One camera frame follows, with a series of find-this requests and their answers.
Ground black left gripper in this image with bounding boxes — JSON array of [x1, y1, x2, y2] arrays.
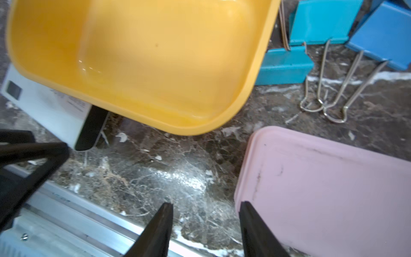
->
[[1, 129, 70, 231]]

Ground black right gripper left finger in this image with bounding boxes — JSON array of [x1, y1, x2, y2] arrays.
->
[[124, 202, 173, 257]]

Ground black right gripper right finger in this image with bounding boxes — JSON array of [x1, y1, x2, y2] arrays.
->
[[239, 201, 290, 257]]

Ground teal binder clip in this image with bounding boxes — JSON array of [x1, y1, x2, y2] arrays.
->
[[289, 0, 363, 112], [255, 46, 314, 86]]

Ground yellow plastic storage box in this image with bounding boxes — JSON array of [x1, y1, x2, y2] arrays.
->
[[6, 1, 280, 136]]

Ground blue binder clip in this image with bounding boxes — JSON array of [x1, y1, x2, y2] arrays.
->
[[322, 1, 411, 124]]

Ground pink plastic box lid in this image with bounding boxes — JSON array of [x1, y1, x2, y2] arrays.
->
[[234, 126, 411, 257]]

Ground white power charger block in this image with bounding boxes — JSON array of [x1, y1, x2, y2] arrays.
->
[[1, 64, 109, 151]]

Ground aluminium front rail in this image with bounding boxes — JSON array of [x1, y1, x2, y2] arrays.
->
[[0, 164, 206, 257]]

